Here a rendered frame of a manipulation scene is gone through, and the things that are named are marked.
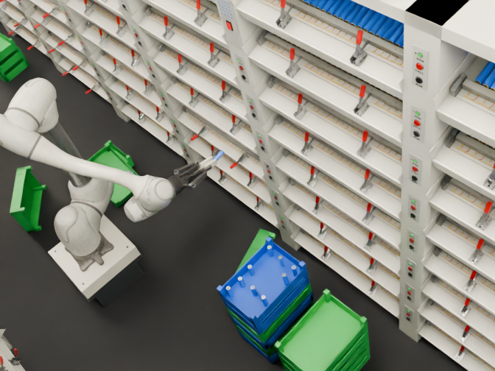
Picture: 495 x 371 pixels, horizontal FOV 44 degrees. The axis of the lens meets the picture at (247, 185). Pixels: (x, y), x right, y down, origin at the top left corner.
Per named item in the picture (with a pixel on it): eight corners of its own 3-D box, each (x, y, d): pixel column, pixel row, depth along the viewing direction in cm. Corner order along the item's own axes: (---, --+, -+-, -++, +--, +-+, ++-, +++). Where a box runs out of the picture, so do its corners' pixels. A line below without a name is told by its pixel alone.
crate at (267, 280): (256, 327, 237) (252, 319, 230) (220, 297, 247) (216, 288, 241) (308, 273, 246) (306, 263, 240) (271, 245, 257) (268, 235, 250)
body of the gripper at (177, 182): (175, 186, 247) (193, 175, 251) (162, 176, 251) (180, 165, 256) (177, 199, 252) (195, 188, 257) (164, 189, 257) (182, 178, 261)
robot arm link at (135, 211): (162, 208, 254) (172, 202, 242) (131, 229, 246) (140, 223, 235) (147, 186, 253) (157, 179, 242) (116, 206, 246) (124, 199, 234)
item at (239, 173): (276, 210, 284) (265, 199, 272) (191, 148, 316) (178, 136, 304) (303, 175, 285) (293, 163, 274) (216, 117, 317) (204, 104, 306)
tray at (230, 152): (269, 185, 269) (261, 177, 261) (181, 124, 301) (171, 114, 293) (297, 149, 270) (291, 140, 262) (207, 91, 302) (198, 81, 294)
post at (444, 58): (417, 342, 262) (441, 26, 127) (398, 328, 267) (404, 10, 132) (445, 309, 268) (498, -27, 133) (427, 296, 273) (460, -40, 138)
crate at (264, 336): (263, 343, 249) (259, 336, 243) (229, 313, 260) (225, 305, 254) (311, 291, 259) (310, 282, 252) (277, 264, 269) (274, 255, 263)
